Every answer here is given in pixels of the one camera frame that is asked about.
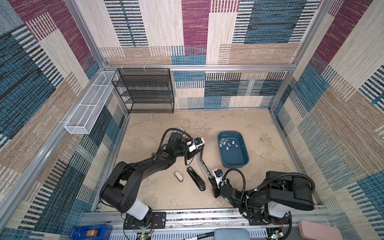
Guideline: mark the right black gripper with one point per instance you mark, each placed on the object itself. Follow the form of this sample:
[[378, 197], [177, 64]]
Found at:
[[215, 187]]

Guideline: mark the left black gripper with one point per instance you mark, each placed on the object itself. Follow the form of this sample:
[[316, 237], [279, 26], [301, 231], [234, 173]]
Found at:
[[183, 142]]

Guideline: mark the teal plastic tray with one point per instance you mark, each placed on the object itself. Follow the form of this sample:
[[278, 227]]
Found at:
[[234, 157]]

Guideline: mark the small white mini stapler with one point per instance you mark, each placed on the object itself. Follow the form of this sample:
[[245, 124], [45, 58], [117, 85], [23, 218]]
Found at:
[[179, 176]]

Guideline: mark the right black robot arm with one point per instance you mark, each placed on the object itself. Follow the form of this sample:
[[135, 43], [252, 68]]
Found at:
[[271, 201]]

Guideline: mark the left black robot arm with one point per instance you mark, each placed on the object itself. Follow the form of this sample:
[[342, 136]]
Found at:
[[121, 189]]

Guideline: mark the staple strips in tray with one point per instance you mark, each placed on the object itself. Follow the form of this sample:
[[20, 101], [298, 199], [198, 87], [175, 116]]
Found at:
[[228, 143]]

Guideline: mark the grey blue chair back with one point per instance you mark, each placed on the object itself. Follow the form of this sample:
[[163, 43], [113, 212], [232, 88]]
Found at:
[[231, 234]]

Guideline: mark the pink case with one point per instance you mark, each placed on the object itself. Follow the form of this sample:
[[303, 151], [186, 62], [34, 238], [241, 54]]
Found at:
[[313, 231]]

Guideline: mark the blue box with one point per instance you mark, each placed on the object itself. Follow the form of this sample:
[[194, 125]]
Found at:
[[95, 232]]

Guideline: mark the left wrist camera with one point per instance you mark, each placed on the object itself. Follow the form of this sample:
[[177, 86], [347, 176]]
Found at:
[[195, 144]]

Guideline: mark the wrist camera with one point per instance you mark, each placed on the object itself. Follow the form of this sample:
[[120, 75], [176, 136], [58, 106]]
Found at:
[[219, 177], [195, 144]]

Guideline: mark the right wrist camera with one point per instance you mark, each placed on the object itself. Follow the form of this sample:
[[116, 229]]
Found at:
[[219, 177]]

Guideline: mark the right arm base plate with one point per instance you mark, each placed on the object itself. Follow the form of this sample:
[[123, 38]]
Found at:
[[259, 217]]

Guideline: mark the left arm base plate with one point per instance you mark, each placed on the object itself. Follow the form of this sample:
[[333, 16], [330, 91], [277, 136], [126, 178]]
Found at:
[[153, 220]]

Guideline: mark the black wire mesh shelf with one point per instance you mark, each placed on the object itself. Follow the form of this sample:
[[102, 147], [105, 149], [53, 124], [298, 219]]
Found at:
[[145, 90]]

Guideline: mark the white wire mesh basket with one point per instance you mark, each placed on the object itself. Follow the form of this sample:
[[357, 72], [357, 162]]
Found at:
[[87, 112]]

